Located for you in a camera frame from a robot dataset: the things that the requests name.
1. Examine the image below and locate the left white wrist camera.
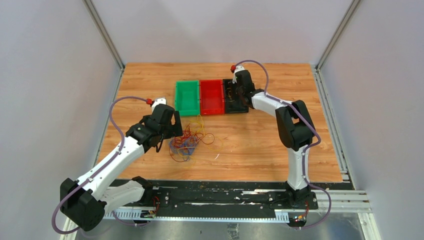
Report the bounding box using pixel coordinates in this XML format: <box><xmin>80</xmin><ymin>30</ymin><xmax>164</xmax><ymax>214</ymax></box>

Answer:
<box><xmin>151</xmin><ymin>97</ymin><xmax>167</xmax><ymax>112</ymax></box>

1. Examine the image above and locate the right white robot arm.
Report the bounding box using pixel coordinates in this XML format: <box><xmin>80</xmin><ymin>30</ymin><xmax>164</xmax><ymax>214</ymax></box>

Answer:
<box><xmin>231</xmin><ymin>65</ymin><xmax>317</xmax><ymax>209</ymax></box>

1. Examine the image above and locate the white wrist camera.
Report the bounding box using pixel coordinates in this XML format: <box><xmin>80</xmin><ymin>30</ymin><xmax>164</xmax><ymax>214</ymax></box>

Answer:
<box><xmin>151</xmin><ymin>97</ymin><xmax>167</xmax><ymax>112</ymax></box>
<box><xmin>230</xmin><ymin>64</ymin><xmax>245</xmax><ymax>84</ymax></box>

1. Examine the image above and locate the aluminium frame post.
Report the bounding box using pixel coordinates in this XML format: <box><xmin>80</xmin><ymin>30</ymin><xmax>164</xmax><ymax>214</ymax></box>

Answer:
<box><xmin>315</xmin><ymin>0</ymin><xmax>362</xmax><ymax>72</ymax></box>
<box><xmin>82</xmin><ymin>0</ymin><xmax>125</xmax><ymax>72</ymax></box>

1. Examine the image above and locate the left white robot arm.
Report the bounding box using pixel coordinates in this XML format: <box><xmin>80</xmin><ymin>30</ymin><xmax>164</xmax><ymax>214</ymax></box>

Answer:
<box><xmin>55</xmin><ymin>103</ymin><xmax>183</xmax><ymax>232</ymax></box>

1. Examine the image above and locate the aluminium frame post right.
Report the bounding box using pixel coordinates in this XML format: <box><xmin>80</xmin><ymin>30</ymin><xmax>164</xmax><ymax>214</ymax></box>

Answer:
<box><xmin>315</xmin><ymin>0</ymin><xmax>362</xmax><ymax>72</ymax></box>

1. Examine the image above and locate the yellow cable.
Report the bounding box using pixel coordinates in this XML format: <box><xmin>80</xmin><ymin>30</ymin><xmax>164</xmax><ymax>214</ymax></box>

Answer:
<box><xmin>177</xmin><ymin>114</ymin><xmax>224</xmax><ymax>167</ymax></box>

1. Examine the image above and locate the green plastic bin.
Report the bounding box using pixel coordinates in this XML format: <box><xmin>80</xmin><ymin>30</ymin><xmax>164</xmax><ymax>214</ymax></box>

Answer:
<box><xmin>174</xmin><ymin>80</ymin><xmax>200</xmax><ymax>117</ymax></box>

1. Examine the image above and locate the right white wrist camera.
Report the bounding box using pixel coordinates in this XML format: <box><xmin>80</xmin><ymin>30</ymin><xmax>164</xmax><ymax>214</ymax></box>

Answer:
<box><xmin>230</xmin><ymin>64</ymin><xmax>245</xmax><ymax>84</ymax></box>

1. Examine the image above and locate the aluminium frame post left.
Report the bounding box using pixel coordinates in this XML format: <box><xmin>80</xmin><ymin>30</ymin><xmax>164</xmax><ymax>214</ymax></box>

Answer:
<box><xmin>82</xmin><ymin>0</ymin><xmax>125</xmax><ymax>72</ymax></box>

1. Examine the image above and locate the black plastic bin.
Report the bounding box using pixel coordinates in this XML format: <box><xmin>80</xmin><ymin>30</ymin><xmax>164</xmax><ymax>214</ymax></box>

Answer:
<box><xmin>222</xmin><ymin>79</ymin><xmax>249</xmax><ymax>114</ymax></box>

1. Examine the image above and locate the red plastic bin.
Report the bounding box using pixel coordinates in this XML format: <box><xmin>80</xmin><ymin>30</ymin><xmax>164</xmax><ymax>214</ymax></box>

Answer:
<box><xmin>199</xmin><ymin>79</ymin><xmax>225</xmax><ymax>116</ymax></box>

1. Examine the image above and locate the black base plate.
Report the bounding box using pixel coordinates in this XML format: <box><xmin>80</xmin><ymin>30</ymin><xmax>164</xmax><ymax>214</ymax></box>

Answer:
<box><xmin>126</xmin><ymin>180</ymin><xmax>354</xmax><ymax>222</ymax></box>

